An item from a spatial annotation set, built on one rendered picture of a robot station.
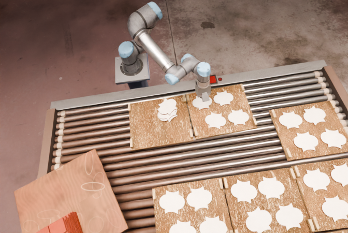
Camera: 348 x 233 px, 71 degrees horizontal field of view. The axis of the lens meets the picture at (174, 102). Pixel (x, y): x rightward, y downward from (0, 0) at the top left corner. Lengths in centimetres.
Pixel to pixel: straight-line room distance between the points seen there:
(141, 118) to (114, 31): 217
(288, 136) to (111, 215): 115
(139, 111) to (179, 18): 220
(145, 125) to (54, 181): 63
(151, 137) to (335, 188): 111
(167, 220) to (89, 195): 46
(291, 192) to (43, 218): 137
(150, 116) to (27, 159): 174
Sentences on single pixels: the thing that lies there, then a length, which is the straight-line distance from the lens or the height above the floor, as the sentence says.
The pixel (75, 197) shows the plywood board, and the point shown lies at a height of 104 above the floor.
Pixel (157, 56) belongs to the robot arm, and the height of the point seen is 137.
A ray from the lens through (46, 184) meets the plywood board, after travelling 166.
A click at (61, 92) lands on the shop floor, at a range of 331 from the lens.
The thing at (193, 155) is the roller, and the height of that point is 92.
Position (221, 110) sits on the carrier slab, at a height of 94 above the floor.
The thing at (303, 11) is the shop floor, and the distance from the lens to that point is 402.
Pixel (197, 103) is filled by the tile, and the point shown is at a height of 95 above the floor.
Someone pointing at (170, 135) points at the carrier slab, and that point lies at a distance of 162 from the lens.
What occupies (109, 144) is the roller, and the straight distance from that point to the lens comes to 171.
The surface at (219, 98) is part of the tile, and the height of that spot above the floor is 95.
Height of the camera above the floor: 244
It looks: 60 degrees down
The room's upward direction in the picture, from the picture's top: 9 degrees counter-clockwise
